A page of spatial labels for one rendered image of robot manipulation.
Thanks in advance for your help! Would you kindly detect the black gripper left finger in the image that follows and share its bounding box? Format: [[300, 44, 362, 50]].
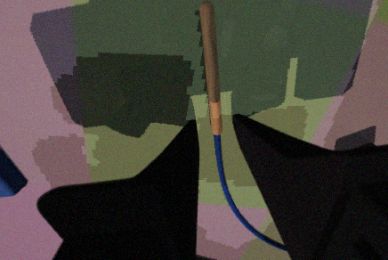
[[36, 119, 199, 260]]

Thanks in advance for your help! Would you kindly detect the blue block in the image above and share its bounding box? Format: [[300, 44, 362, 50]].
[[0, 149, 28, 197]]

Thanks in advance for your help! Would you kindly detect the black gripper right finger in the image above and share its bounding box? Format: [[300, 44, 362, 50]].
[[233, 114, 388, 260]]

